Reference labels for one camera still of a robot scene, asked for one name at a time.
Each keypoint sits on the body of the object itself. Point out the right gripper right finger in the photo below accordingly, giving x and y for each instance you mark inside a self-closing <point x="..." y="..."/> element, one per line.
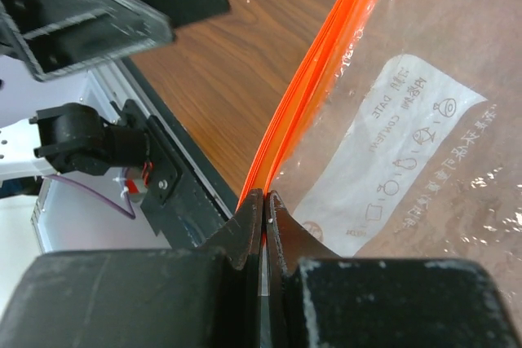
<point x="319" y="299"/>

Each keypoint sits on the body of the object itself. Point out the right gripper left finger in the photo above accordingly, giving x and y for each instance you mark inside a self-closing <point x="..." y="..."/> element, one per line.
<point x="206" y="296"/>

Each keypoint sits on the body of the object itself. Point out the orange zip top bag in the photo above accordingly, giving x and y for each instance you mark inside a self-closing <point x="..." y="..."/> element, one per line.
<point x="400" y="134"/>

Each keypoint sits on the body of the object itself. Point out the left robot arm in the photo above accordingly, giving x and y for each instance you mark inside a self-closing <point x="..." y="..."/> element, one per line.
<point x="74" y="137"/>

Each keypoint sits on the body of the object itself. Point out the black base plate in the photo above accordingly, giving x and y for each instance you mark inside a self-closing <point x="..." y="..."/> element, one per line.
<point x="187" y="200"/>

